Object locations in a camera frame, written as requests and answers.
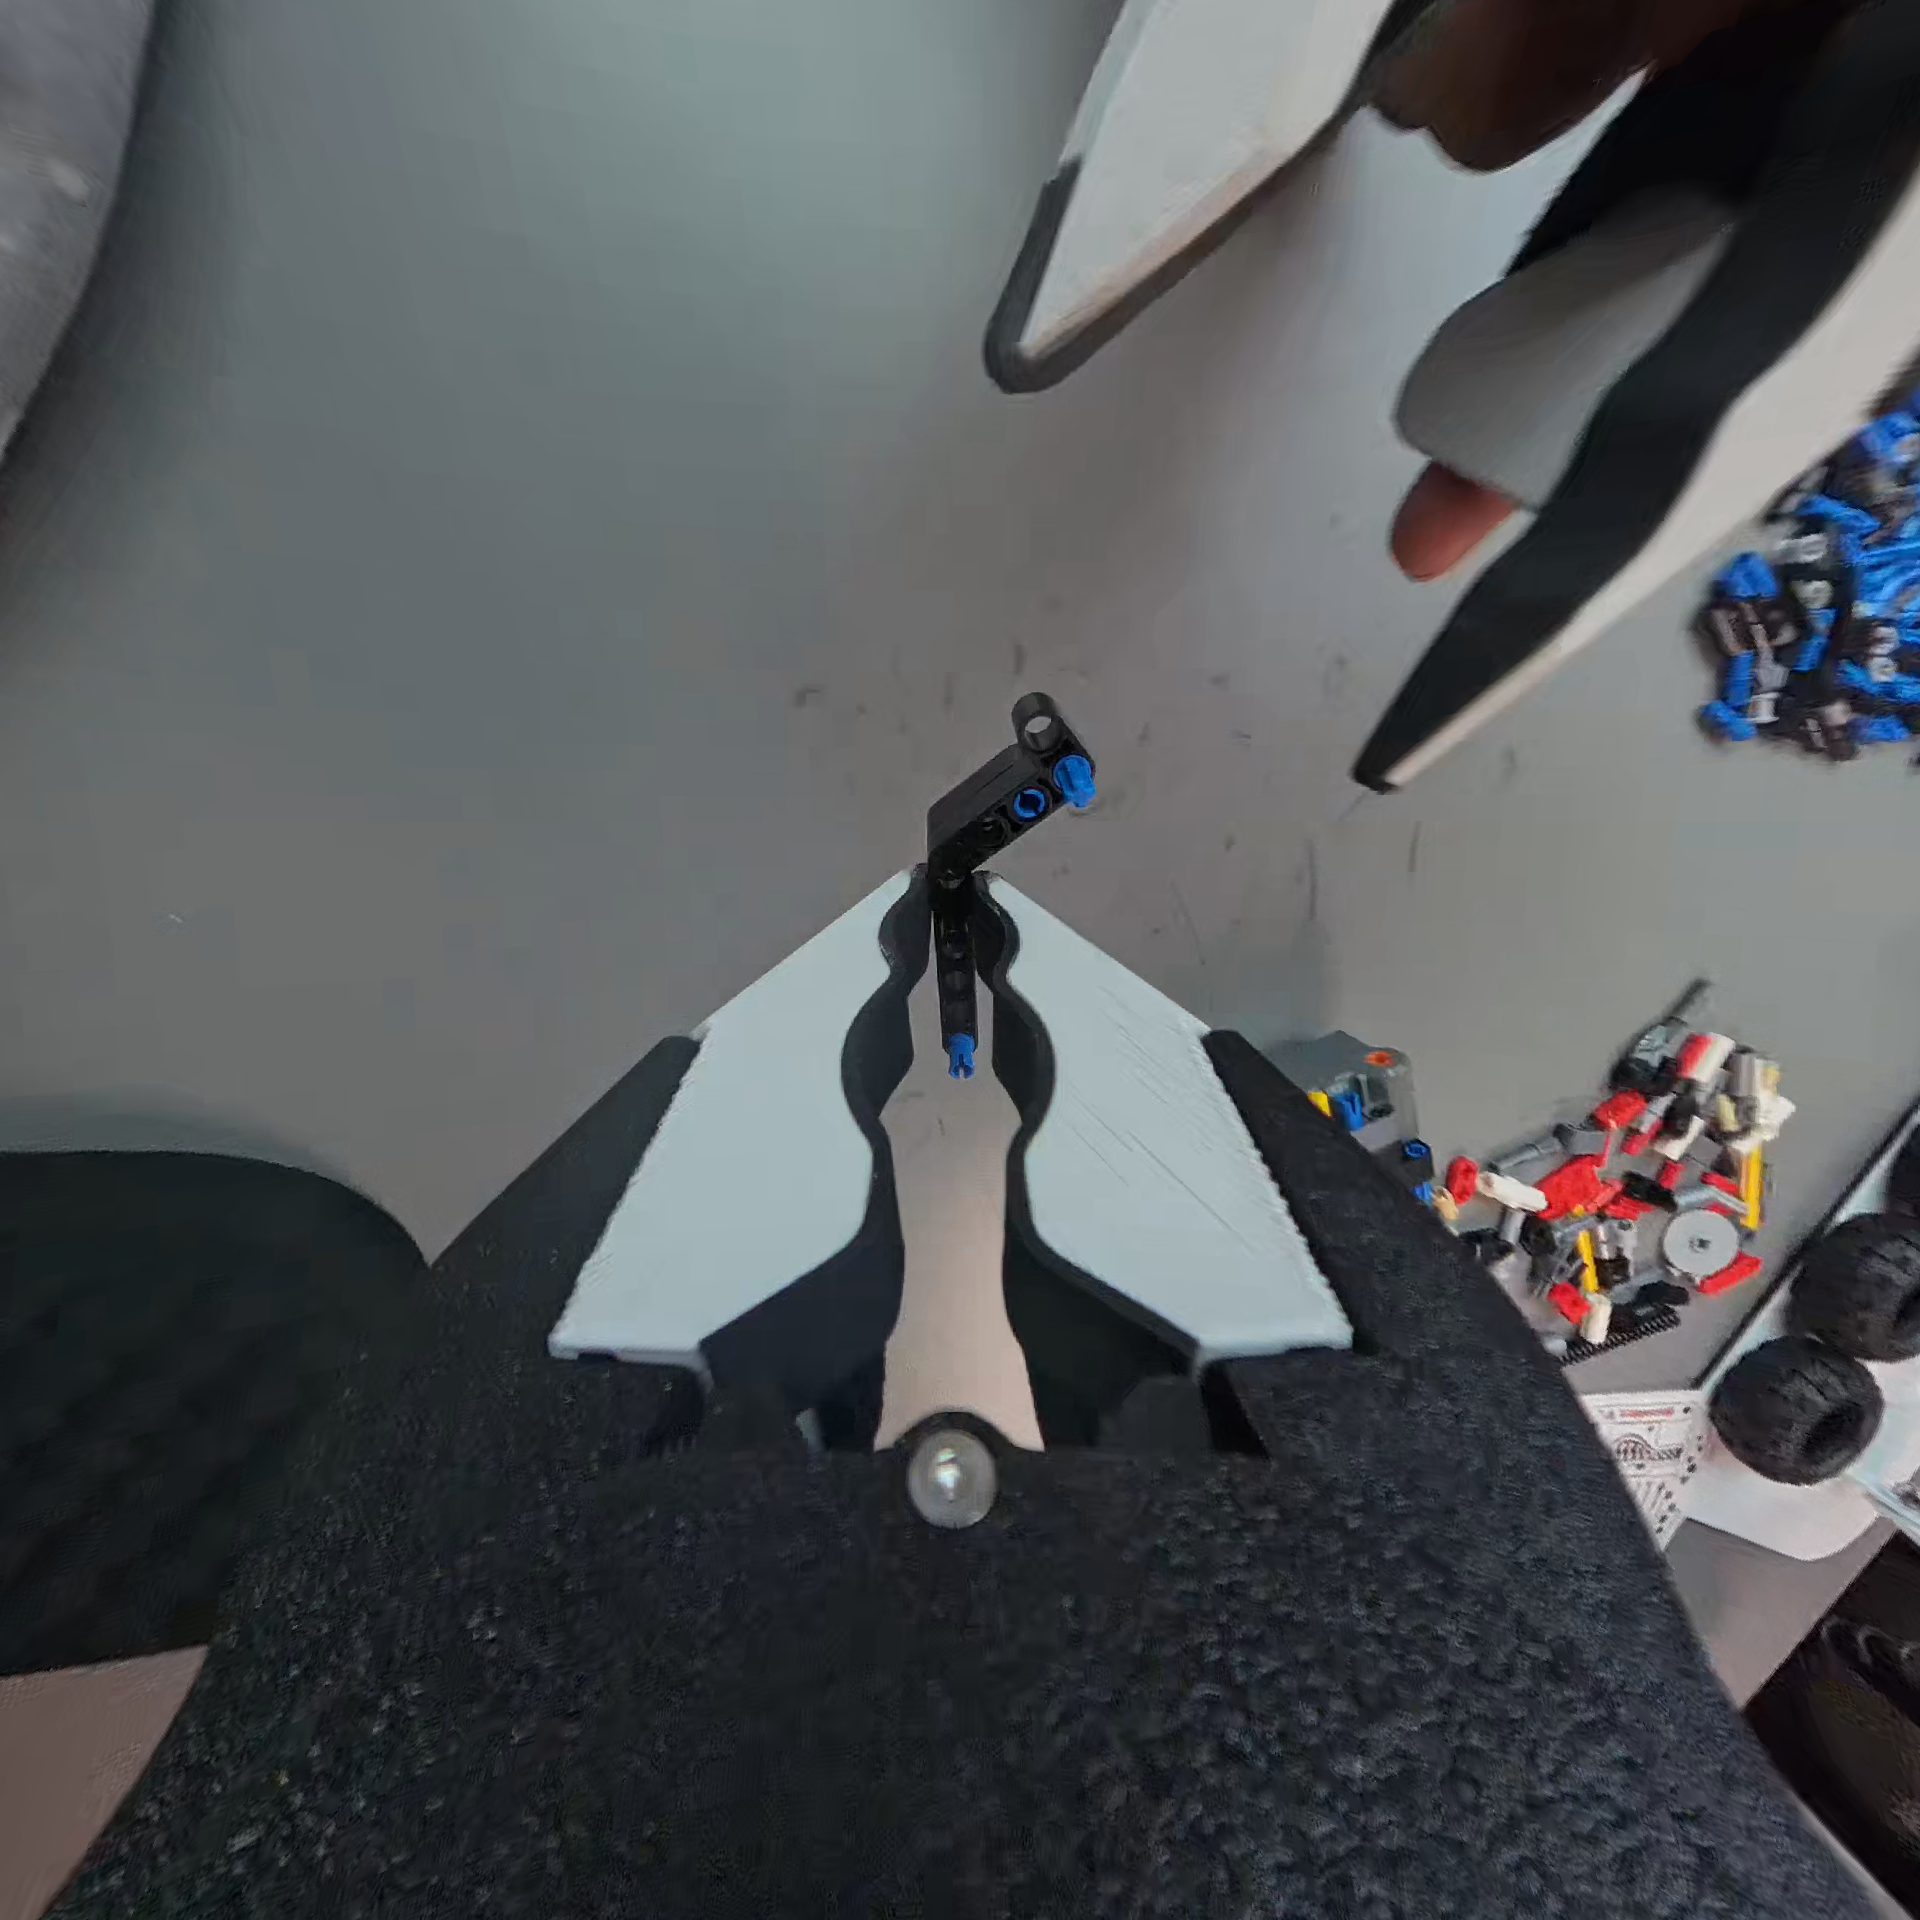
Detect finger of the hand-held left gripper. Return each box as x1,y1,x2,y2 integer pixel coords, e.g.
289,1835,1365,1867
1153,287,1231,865
982,0,1400,396
1349,0,1920,794

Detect pile of blue toy pieces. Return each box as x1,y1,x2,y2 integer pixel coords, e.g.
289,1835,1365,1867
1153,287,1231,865
1691,382,1920,764

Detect black bent toy beam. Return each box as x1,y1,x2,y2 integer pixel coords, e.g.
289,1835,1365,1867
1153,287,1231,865
924,689,1102,1081

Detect grey toy motor assembly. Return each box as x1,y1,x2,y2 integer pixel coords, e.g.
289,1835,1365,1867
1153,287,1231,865
1301,1031,1439,1205

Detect person's left hand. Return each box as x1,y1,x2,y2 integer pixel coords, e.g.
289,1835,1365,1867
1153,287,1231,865
1367,0,1810,588

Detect pile of red toy pieces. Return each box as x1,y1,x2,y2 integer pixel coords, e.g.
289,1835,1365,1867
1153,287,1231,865
1431,977,1800,1363

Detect dark cloth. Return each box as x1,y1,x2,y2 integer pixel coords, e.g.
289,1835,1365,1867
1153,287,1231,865
0,1147,433,1679

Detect printed instruction booklet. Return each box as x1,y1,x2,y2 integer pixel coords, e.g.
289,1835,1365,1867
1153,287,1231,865
1578,1386,1715,1549

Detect grey desk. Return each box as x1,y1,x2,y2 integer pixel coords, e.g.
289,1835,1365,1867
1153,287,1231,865
0,0,1920,1711

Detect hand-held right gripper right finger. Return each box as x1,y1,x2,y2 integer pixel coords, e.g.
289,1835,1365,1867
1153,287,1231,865
971,874,1356,1420

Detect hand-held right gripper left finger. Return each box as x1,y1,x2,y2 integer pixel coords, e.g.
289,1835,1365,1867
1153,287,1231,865
545,864,920,1420

